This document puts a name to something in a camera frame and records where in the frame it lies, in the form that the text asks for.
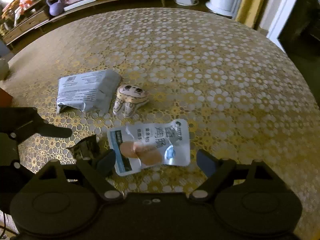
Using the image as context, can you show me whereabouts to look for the small black wrapper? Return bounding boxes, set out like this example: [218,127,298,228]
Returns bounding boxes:
[67,134,100,160]

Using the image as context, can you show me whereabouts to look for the yellow curtain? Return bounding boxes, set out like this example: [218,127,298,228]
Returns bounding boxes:
[235,0,264,28]

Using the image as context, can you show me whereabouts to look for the purple kettlebell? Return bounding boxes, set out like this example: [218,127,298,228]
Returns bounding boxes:
[46,0,64,16]

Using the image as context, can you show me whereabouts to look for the silver chicken snack pouch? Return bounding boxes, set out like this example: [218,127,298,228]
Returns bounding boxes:
[107,119,190,177]

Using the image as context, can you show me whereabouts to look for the white printed package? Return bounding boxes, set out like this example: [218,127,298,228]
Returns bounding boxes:
[56,69,121,113]

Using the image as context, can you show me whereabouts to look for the small tooth plush toy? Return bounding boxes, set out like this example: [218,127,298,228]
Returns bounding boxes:
[113,85,149,118]

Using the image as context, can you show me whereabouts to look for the gold patterned tablecloth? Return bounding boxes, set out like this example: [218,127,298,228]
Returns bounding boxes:
[1,8,319,239]

